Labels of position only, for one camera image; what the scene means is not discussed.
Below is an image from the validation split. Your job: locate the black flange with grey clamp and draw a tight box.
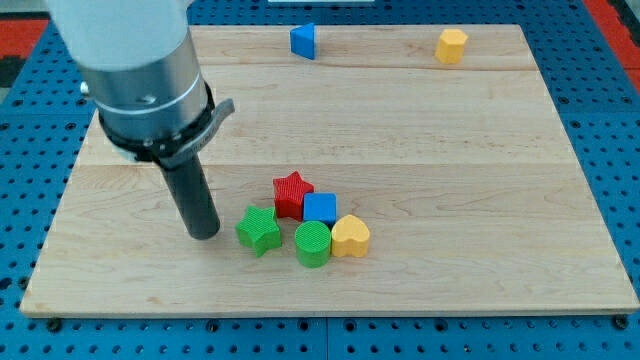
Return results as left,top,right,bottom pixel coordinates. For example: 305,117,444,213
98,84,235,169

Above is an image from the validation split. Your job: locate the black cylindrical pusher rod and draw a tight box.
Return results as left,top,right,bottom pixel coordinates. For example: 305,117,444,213
161,155,220,240

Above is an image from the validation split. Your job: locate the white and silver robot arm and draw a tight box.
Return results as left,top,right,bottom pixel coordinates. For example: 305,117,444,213
46,0,235,240

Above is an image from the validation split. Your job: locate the green star block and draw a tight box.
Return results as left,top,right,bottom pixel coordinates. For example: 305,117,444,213
235,205,282,258

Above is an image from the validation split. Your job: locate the red star block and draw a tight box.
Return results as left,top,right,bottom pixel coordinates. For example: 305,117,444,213
272,171,314,221

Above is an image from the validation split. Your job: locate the blue cube block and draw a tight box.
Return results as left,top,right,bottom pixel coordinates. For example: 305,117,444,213
303,193,337,228

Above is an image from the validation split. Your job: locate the green cylinder block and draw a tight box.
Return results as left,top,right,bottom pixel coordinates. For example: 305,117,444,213
295,221,332,268

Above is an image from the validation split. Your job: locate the yellow heart block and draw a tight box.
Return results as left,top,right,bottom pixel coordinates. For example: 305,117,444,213
331,214,371,258

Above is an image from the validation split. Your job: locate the wooden board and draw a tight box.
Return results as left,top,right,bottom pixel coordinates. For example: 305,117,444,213
20,25,639,319

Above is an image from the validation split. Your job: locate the blue triangle block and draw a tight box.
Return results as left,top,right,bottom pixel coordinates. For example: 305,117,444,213
289,23,316,60

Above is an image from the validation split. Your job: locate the yellow hexagon block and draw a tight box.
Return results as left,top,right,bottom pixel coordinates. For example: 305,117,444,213
435,29,469,65

